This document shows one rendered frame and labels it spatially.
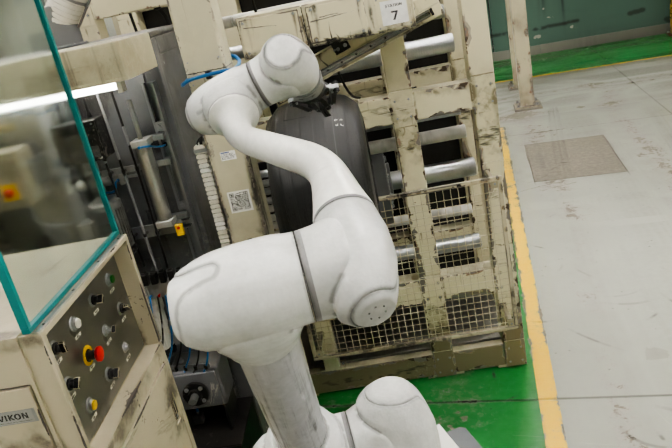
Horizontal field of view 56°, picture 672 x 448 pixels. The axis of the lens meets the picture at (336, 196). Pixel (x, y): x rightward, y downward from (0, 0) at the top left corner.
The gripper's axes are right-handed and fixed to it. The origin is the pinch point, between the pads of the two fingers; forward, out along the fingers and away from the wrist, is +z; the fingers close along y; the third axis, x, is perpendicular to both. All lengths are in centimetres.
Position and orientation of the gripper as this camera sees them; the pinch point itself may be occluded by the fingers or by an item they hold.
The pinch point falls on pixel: (324, 107)
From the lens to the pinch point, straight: 162.9
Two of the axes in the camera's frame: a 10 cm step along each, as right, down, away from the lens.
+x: -2.5, -9.5, 1.8
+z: 1.9, 1.3, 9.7
